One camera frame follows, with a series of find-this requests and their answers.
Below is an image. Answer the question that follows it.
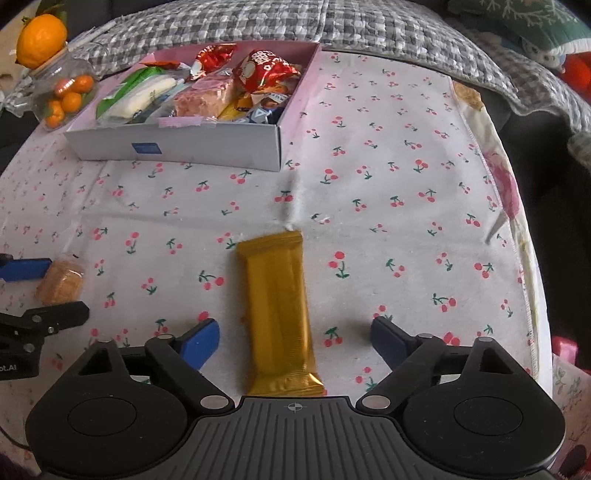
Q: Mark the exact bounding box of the small orange cracker pack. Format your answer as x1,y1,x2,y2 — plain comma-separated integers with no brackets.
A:
36,259,85,306

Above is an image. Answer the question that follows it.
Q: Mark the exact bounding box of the gold bar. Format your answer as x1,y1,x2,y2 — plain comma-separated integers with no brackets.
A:
238,231,325,397

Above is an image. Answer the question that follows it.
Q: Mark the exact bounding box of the clear white cracker pack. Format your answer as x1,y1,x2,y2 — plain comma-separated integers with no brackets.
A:
108,75,177,120

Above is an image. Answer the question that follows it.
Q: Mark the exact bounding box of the green snack pack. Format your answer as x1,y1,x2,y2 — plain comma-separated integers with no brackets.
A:
95,66,164,120

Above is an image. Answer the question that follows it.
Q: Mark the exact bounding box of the blue white truffle pack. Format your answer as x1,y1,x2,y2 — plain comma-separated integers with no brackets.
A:
236,104,284,125

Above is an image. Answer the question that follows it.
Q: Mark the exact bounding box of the pink nougat snack pack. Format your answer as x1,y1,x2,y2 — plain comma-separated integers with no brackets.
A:
156,77,238,127

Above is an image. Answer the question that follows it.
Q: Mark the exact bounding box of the red candy pack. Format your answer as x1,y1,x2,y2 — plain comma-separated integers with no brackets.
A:
189,43,238,81
232,50,300,93

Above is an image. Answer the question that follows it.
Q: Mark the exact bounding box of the white blue bread pack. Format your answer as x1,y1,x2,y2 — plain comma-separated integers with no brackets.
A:
142,78,193,123

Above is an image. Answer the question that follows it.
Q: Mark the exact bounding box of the yellow orange biscuit pack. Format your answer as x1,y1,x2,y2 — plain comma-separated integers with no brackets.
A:
217,92,253,122

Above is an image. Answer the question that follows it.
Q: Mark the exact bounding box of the orange white biscuit pack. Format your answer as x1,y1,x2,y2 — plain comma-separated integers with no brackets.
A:
252,77,300,105

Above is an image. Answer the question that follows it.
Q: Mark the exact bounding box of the cherry print tablecloth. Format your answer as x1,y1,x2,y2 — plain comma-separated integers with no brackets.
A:
1,52,552,467

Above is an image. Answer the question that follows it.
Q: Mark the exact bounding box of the glass jar with tangerines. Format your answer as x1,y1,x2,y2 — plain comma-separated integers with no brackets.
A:
5,47,97,131

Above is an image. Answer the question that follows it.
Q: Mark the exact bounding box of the dark grey sofa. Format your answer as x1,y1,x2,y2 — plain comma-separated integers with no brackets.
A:
0,0,591,370

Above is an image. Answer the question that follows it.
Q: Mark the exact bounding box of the large orange fruit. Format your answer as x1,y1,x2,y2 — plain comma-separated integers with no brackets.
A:
16,14,67,70

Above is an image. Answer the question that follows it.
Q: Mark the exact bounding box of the pink and white box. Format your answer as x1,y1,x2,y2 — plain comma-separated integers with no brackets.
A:
65,41,321,171

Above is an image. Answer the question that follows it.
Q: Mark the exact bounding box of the grey checkered blanket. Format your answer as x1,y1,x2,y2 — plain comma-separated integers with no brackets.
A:
73,1,590,165

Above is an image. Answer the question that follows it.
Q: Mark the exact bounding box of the orange plush toy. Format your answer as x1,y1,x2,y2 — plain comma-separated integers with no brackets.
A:
559,52,591,102

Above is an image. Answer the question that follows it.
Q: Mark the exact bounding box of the green embroidered pillow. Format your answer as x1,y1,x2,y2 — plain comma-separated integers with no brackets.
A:
448,0,590,55

